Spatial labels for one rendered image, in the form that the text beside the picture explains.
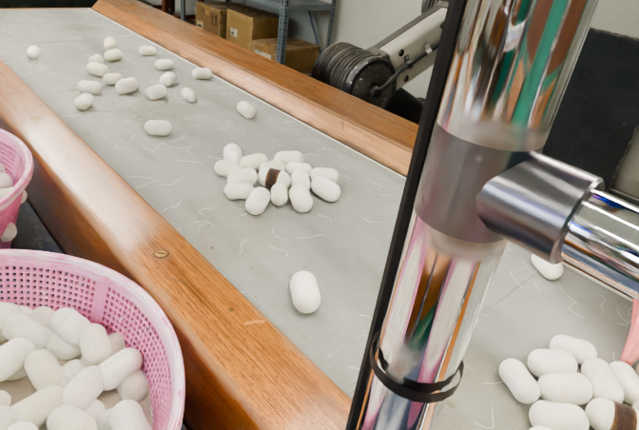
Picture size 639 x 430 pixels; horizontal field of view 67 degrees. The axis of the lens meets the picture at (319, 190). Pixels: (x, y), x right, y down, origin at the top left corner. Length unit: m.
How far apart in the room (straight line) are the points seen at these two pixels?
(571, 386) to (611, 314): 0.14
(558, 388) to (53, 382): 0.32
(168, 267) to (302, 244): 0.13
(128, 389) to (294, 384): 0.11
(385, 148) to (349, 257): 0.23
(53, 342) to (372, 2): 2.83
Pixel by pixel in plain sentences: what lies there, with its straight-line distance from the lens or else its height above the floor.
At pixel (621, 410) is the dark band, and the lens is 0.39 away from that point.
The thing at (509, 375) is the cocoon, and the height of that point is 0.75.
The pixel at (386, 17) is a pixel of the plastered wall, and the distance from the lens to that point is 3.00.
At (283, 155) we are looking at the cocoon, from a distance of 0.58.
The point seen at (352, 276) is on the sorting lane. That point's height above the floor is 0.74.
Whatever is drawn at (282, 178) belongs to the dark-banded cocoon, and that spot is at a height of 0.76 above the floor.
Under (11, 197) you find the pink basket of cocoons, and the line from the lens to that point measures 0.49.
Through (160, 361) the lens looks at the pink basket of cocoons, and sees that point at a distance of 0.34.
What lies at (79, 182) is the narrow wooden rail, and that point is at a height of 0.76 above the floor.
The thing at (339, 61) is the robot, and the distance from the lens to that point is 0.97.
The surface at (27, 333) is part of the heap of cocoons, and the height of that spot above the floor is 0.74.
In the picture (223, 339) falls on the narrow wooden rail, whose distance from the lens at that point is 0.33.
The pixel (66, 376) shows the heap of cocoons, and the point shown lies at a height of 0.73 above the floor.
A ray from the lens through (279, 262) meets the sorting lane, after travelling 0.43.
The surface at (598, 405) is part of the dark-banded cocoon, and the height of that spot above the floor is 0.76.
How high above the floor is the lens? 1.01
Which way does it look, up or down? 29 degrees down
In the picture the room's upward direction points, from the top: 8 degrees clockwise
